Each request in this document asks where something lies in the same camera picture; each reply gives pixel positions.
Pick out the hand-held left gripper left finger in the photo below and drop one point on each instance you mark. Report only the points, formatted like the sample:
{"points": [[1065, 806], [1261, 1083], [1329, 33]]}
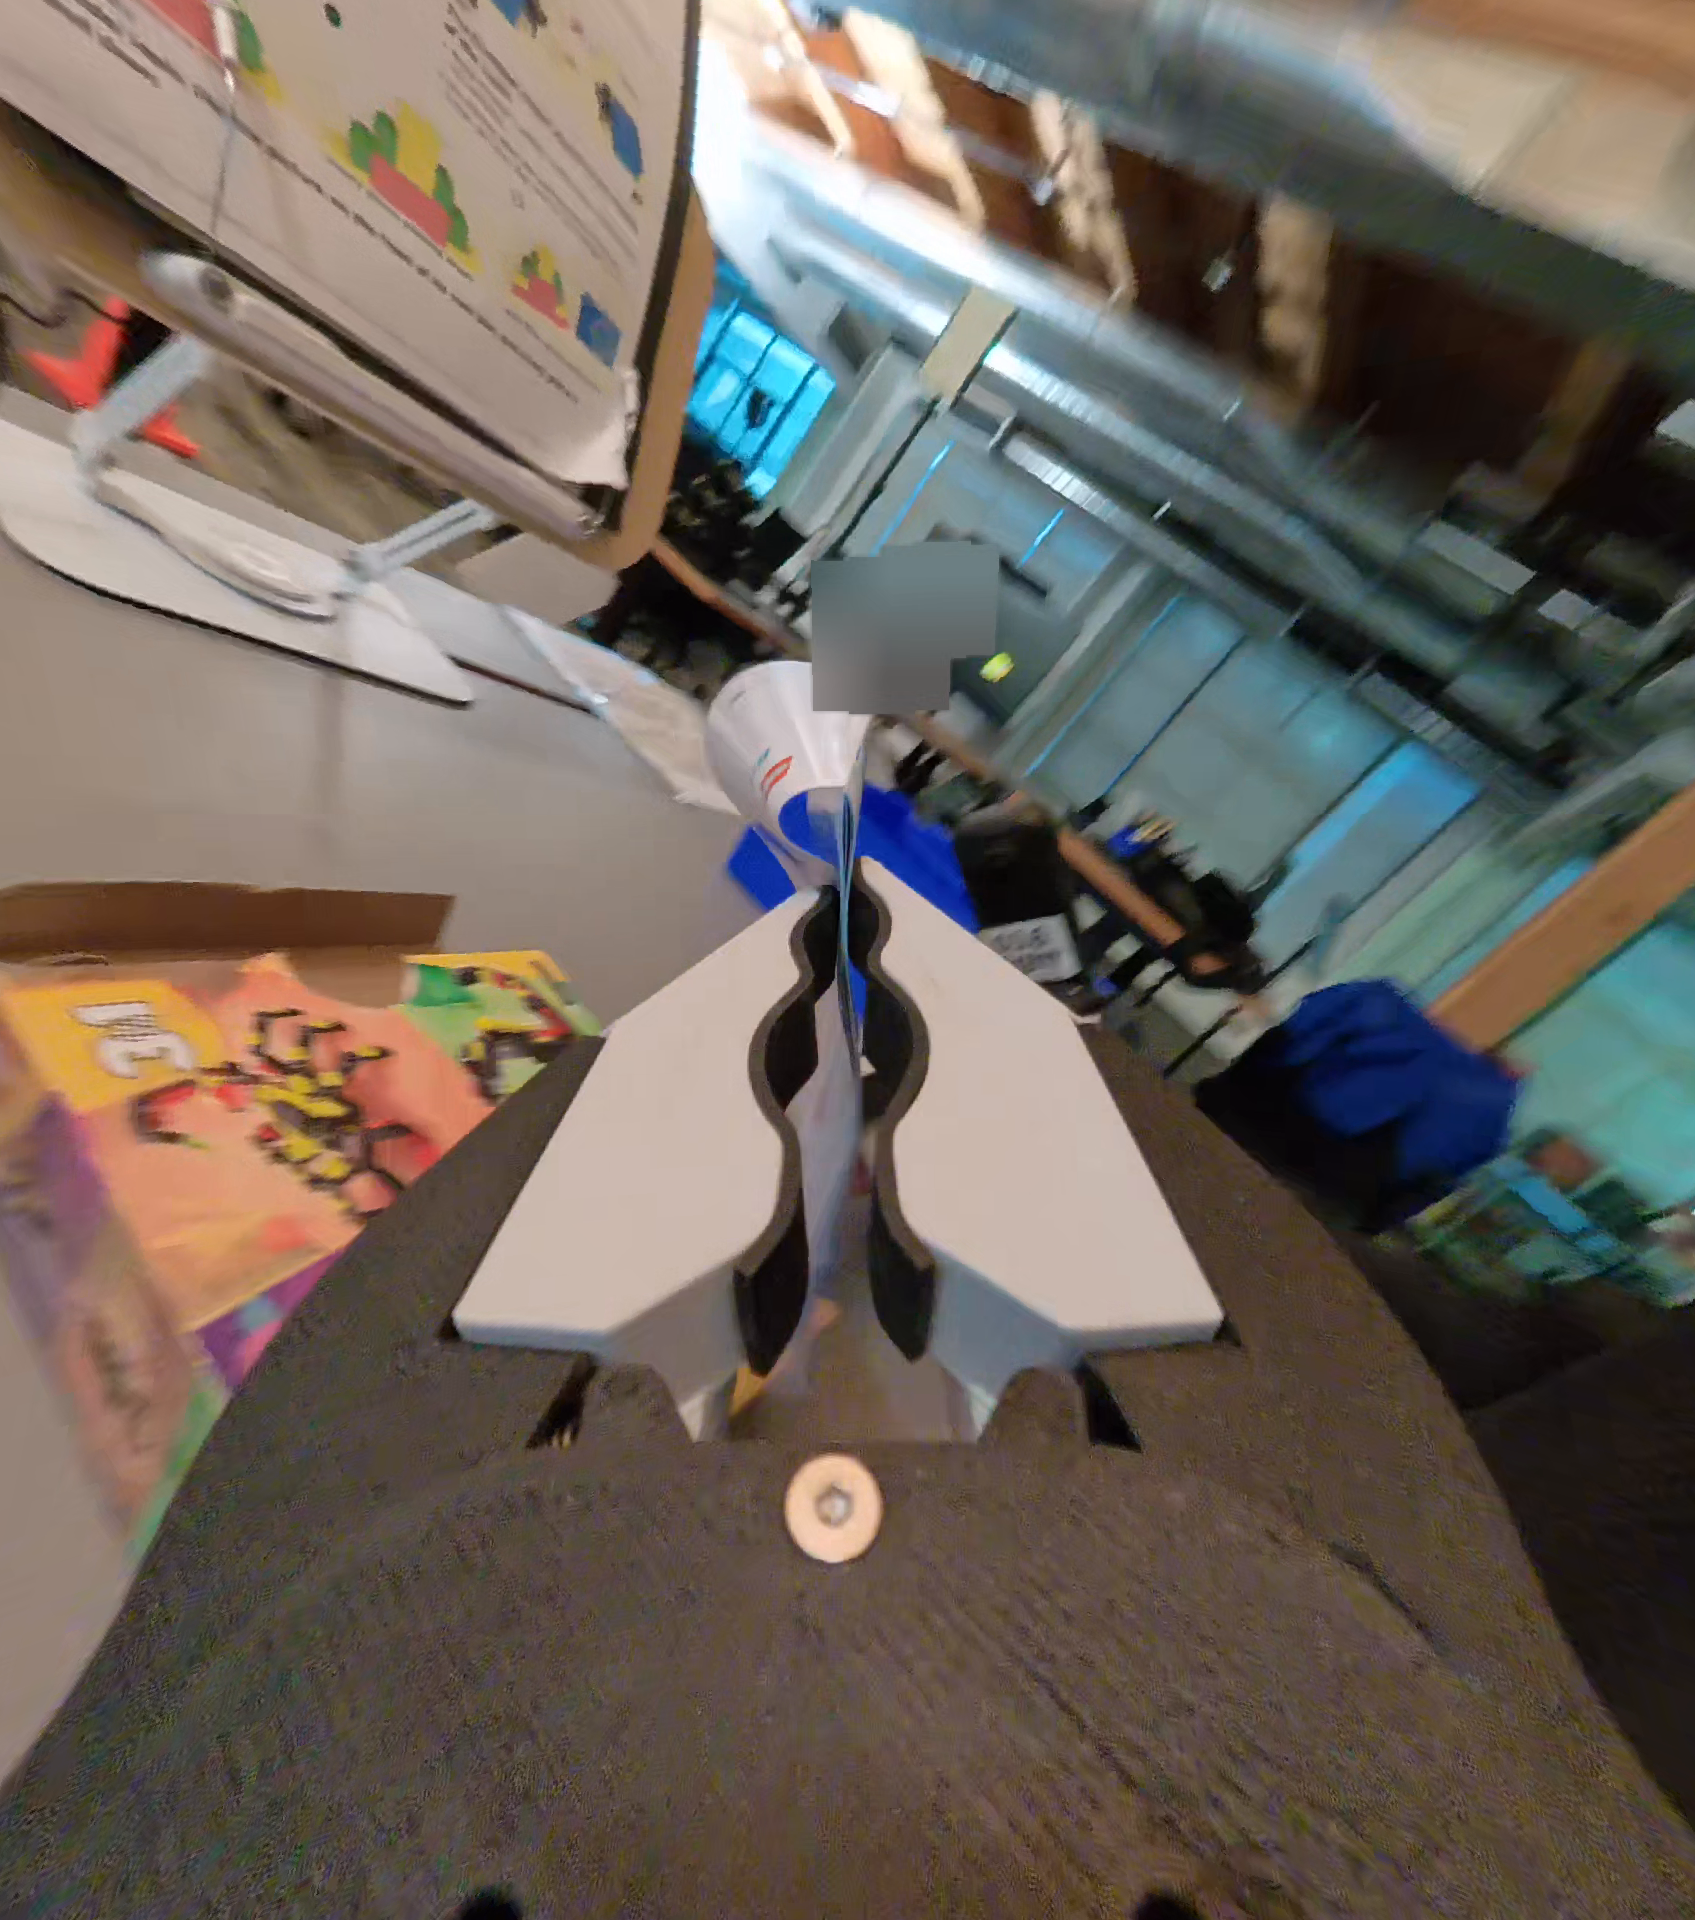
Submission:
{"points": [[637, 1184]]}

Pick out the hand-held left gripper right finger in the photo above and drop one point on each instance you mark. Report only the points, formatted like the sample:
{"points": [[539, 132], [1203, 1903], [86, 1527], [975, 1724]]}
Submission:
{"points": [[1041, 1184]]}

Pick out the yellow lego set box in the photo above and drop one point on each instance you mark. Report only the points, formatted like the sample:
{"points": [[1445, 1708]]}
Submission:
{"points": [[215, 1110]]}

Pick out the white instruction booklet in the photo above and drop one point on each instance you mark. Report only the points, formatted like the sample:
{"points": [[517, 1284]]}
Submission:
{"points": [[763, 764]]}

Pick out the black office chair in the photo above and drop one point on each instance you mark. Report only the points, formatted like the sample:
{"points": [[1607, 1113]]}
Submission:
{"points": [[1011, 885]]}

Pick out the blue storage bin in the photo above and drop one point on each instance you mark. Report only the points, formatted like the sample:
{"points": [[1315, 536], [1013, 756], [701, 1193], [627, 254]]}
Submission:
{"points": [[1387, 1065], [921, 854]]}

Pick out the white paper sheet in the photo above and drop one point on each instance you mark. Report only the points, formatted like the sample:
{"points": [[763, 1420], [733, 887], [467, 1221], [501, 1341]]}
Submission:
{"points": [[637, 720]]}

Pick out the wooden beam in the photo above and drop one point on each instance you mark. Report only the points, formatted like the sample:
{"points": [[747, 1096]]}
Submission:
{"points": [[1657, 854]]}

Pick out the long silver pipe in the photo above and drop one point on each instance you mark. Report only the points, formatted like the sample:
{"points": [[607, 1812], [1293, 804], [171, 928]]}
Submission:
{"points": [[1131, 451]]}

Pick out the hanging paper sign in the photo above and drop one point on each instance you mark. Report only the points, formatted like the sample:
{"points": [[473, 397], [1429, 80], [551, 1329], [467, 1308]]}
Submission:
{"points": [[969, 343]]}

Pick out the red plastic object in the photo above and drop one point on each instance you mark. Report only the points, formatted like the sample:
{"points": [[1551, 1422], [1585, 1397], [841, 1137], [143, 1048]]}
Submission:
{"points": [[96, 361]]}

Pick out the instruction poster board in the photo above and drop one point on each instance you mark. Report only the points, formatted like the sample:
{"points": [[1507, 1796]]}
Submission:
{"points": [[381, 180]]}

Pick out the large silver ventilation duct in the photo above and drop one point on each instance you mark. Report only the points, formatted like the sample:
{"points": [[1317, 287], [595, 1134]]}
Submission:
{"points": [[1237, 90]]}

